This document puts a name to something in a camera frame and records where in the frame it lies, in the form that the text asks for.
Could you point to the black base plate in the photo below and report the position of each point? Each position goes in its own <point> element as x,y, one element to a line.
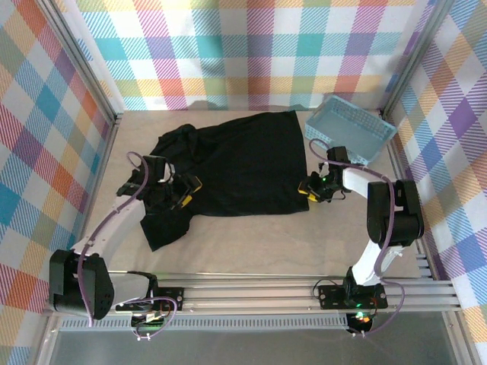
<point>171,298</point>
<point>333,296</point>

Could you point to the left controller board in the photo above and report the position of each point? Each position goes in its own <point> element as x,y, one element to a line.
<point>150,323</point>

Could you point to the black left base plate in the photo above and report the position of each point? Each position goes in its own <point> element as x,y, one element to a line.
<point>171,298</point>

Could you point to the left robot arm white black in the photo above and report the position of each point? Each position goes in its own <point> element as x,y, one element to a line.
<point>95,235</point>

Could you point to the light blue plastic basket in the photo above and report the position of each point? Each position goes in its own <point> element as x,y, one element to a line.
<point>350,133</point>

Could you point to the aluminium frame beam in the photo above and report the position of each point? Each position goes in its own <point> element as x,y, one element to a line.
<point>247,294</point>

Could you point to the controller board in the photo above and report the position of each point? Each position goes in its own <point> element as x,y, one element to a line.
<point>360,319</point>
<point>150,323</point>

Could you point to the grey metal panel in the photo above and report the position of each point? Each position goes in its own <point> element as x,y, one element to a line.
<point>247,348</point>

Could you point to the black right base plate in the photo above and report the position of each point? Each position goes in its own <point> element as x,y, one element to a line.
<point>333,296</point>

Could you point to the black t-shirt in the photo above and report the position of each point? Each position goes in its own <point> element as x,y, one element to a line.
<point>243,167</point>

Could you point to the left aluminium corner post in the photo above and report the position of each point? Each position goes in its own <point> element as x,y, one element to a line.
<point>83,61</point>

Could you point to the right aluminium corner post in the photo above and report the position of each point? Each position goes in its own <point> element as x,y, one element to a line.
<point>414,57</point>

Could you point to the right controller board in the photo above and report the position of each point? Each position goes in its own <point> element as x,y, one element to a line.
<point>360,319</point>

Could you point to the aluminium corner post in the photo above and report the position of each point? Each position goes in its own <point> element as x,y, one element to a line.
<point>83,61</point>
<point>414,57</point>

